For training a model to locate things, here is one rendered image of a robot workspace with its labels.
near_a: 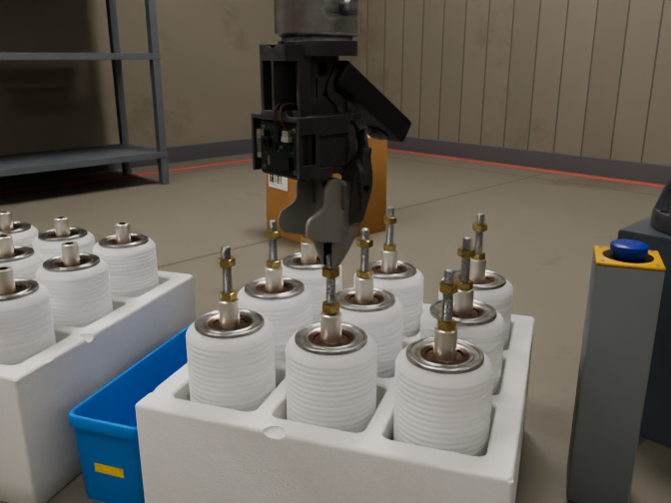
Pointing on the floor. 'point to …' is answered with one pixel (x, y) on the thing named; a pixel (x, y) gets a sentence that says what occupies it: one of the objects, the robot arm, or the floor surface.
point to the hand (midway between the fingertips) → (335, 251)
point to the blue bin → (121, 425)
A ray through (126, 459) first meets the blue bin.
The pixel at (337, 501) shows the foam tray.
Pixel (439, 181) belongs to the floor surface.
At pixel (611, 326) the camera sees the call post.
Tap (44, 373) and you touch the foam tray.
